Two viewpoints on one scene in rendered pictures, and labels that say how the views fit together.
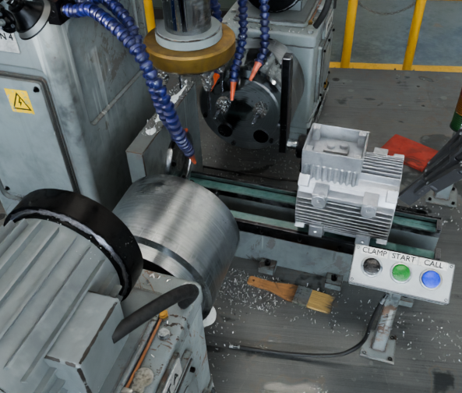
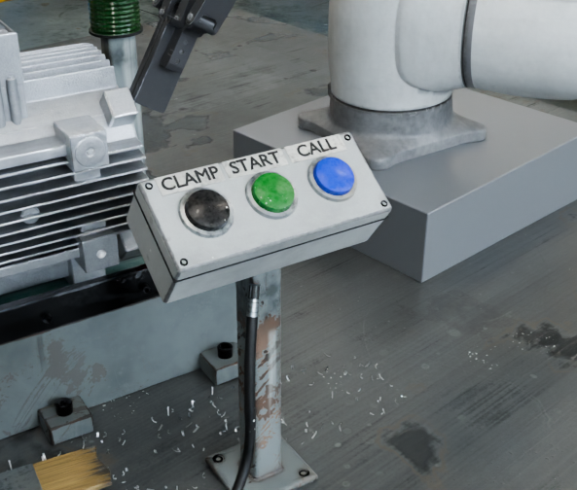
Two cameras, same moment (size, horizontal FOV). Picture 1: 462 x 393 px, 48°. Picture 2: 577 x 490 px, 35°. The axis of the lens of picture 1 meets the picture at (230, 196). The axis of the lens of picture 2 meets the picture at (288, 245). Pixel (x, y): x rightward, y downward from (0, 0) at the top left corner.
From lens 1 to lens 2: 52 cm
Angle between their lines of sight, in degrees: 44
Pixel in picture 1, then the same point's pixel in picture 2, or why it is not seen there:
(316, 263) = (4, 401)
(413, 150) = not seen: hidden behind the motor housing
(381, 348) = (274, 465)
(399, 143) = not seen: outside the picture
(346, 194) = (14, 146)
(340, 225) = (35, 235)
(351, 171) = (0, 77)
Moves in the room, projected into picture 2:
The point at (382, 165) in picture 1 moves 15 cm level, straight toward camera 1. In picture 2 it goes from (56, 56) to (127, 114)
